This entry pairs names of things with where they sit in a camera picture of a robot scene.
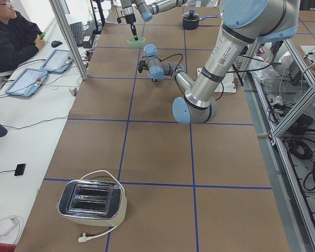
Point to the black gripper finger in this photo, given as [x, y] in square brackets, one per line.
[134, 32]

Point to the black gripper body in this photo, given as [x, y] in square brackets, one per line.
[130, 19]

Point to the green bowl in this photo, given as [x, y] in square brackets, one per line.
[139, 43]

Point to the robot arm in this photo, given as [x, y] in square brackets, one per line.
[243, 22]
[147, 11]

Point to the black keyboard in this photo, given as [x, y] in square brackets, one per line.
[77, 32]

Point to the dark blue saucepan with lid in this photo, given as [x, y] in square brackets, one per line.
[191, 19]

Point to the black computer mouse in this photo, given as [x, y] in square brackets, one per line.
[56, 43]

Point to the blue teach pendant tablet far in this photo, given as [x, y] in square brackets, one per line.
[58, 61]

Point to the blue teach pendant tablet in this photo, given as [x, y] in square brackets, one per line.
[27, 83]
[58, 61]

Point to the blue teach pendant tablet near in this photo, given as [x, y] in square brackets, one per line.
[27, 83]

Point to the seated person in black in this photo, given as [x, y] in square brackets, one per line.
[20, 39]

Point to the silver white toaster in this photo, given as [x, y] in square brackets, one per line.
[94, 203]

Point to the small black box device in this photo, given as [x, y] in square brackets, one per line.
[20, 168]

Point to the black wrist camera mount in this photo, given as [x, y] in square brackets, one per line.
[120, 19]
[142, 65]

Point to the aluminium frame post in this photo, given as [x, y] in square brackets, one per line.
[60, 16]

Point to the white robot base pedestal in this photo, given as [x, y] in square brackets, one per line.
[228, 85]

